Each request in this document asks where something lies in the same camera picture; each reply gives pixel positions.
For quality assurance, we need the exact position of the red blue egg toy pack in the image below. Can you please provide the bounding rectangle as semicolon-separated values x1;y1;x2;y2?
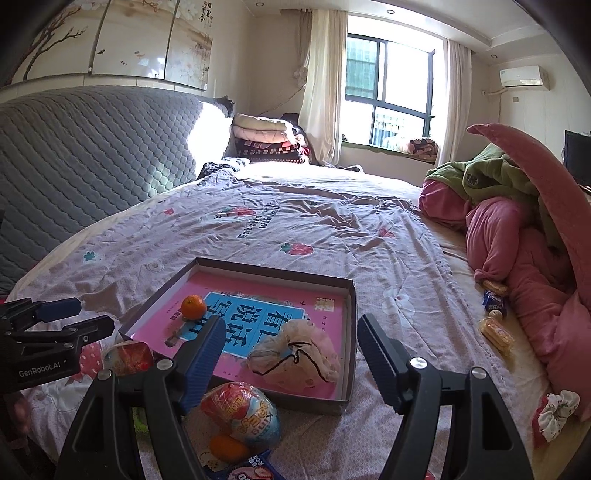
200;382;281;449

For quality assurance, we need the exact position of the cream curtain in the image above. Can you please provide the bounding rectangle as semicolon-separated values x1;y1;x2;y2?
300;10;349;166
437;39;473;166

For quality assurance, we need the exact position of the dark shallow cardboard box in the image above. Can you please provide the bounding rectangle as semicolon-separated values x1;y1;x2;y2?
118;256;358;416

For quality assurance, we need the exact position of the green blanket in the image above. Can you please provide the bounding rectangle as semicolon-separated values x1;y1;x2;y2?
426;143;564;249

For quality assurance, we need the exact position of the pink quilt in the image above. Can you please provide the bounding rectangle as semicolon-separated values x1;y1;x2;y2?
419;123;590;421

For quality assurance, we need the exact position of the folded blanket on windowsill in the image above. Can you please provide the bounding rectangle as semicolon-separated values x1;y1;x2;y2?
407;138;439;164

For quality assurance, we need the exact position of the pink children's book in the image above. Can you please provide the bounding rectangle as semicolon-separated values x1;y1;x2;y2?
131;269;348;400

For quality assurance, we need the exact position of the floral wall painting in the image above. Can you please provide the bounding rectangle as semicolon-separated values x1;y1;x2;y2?
7;0;213;91

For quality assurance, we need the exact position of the window with dark frame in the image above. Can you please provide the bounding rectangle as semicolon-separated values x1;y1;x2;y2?
341;15;447;152

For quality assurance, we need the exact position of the yellow snack packet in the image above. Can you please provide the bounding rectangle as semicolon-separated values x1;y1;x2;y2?
479;316;515;353
482;279;509;297

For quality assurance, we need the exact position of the right cream curtain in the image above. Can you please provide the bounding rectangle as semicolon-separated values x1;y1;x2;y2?
437;39;473;166

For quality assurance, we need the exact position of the person's hand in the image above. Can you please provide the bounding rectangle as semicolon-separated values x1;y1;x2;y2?
4;392;31;450

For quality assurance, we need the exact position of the stack of folded blankets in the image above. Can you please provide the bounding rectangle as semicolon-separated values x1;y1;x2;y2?
232;114;311;164

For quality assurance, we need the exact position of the floral bed sheet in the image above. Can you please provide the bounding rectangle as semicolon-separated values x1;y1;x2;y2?
6;162;551;480

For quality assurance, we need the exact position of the grey quilted headboard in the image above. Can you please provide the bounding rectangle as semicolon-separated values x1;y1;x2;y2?
1;85;235;295

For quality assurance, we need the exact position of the black television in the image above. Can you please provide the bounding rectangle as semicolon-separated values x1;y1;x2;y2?
563;130;591;188

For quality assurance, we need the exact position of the left cream curtain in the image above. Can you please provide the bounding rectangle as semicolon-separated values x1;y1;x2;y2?
300;10;349;166

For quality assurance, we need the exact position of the blue cookie snack packet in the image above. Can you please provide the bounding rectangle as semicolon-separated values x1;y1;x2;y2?
204;450;284;480

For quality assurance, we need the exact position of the small blue snack packet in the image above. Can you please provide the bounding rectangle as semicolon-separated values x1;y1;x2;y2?
483;290;507;320

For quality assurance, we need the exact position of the white air conditioner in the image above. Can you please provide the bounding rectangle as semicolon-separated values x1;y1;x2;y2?
499;65;550;90

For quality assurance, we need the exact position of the orange mandarin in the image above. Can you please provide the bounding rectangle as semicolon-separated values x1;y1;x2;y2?
179;295;207;321
208;434;250;464

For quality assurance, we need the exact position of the white red scrunchie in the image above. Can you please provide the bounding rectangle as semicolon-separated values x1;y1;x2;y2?
532;390;580;448

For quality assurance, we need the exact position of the cream drawstring pouch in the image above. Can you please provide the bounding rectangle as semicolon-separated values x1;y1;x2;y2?
245;319;341;393

